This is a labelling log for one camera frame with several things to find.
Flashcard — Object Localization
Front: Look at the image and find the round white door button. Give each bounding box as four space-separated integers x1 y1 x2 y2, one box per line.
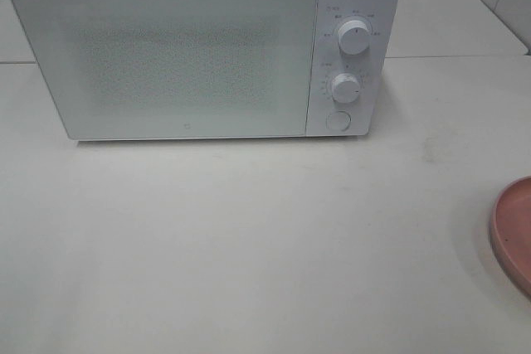
326 111 351 132

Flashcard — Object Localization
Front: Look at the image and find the pink round plate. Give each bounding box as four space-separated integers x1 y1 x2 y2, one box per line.
489 176 530 298

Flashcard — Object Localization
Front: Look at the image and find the white microwave door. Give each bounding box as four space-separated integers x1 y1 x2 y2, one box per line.
12 0 316 140

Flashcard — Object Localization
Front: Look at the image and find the lower white microwave knob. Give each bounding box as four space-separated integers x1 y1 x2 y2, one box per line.
330 73 361 104

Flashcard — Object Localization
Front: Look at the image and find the white microwave knob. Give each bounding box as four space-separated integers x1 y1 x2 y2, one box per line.
337 16 372 56
330 73 361 104

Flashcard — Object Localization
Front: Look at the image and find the upper white microwave knob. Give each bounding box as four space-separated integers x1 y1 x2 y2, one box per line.
337 16 372 56

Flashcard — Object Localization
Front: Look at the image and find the white microwave oven body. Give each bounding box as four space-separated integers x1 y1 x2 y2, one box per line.
12 0 403 143

